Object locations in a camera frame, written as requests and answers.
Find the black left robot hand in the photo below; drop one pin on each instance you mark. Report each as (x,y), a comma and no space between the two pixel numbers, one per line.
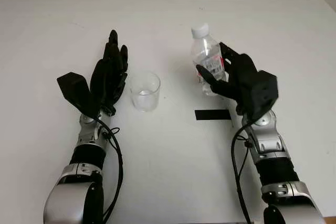
(105,82)

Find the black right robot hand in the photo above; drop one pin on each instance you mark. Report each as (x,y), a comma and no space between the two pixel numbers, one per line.
(240,77)

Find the clear plastic water bottle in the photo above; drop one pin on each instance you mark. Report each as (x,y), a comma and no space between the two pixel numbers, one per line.
(207,51)

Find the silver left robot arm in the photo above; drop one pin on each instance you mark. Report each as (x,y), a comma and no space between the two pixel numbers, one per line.
(78,190)

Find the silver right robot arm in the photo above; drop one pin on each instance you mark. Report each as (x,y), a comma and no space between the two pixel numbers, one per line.
(273,155)

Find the clear glass cup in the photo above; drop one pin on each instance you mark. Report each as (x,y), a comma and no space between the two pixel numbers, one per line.
(145,95)

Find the black tape strip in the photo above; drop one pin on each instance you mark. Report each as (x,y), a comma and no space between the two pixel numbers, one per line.
(211,115)

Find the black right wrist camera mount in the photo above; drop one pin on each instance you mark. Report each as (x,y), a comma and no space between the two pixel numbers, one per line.
(265,93)

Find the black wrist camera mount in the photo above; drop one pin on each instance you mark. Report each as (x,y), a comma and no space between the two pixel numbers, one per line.
(265,93)
(76,90)

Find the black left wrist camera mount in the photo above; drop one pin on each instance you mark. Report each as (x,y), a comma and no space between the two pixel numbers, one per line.
(76,90)

